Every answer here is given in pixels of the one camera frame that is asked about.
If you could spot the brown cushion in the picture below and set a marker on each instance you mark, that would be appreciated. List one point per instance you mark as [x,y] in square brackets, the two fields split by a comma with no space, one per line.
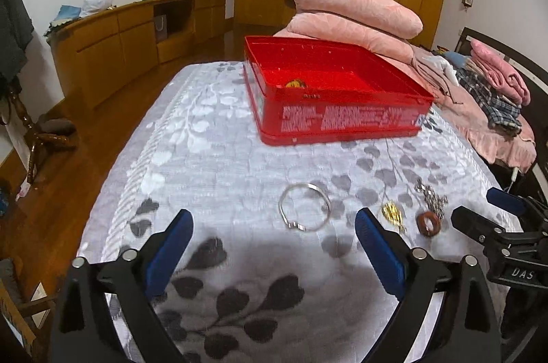
[58,126]

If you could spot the gold charm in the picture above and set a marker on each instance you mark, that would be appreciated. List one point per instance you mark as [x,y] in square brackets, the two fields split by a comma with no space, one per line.
[393,214]

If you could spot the red tin box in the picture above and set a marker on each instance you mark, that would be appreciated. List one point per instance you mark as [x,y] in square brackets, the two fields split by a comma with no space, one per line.
[342,118]

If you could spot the white cloth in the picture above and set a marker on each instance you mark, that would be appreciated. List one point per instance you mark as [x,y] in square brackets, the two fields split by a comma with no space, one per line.
[446,69]

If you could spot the folded light clothes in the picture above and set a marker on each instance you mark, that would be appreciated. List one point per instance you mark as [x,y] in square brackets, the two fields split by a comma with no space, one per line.
[458,61]

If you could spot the wooden sideboard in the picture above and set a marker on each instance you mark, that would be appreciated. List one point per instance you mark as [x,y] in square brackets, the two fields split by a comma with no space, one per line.
[107,50]

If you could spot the wooden coat rack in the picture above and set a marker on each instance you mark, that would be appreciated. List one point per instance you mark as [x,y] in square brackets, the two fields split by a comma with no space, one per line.
[38,140]

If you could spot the beige shawl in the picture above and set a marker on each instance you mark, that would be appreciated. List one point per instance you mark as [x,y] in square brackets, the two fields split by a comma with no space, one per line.
[432,67]

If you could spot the blue cloth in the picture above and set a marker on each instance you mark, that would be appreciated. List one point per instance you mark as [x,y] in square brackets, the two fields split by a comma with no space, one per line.
[64,17]

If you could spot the amber pendant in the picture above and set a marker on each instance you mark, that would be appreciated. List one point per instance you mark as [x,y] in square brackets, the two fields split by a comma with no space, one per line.
[295,83]

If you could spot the pink bed sheet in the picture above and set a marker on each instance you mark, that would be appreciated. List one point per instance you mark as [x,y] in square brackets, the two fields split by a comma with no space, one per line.
[496,144]

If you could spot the grey leaf-patterned bedspread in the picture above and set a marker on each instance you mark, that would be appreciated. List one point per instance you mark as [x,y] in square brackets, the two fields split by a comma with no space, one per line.
[239,174]

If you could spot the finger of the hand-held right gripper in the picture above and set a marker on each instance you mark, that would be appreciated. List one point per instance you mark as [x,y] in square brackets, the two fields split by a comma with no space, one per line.
[471,223]
[505,202]

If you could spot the dark hanging coats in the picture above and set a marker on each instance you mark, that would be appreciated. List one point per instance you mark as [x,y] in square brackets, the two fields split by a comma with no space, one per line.
[15,33]

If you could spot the folded pink blanket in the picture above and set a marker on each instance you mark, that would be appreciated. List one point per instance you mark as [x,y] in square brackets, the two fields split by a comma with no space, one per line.
[501,76]

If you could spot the folded clothes pile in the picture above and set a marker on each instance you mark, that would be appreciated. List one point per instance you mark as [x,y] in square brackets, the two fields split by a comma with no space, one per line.
[513,58]

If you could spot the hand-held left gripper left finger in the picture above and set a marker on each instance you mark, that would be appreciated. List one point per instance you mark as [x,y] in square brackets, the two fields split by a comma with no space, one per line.
[169,256]

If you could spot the grey paper bag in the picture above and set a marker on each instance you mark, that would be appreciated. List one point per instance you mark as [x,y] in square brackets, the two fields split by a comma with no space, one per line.
[161,28]

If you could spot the silver bangle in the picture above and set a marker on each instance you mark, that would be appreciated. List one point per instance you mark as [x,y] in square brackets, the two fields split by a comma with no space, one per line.
[298,226]

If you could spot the folded pink quilt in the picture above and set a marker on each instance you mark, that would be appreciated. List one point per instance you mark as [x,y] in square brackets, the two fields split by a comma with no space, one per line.
[355,9]
[342,37]

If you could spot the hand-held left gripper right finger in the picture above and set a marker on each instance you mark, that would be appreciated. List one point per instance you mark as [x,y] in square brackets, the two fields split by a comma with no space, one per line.
[381,256]

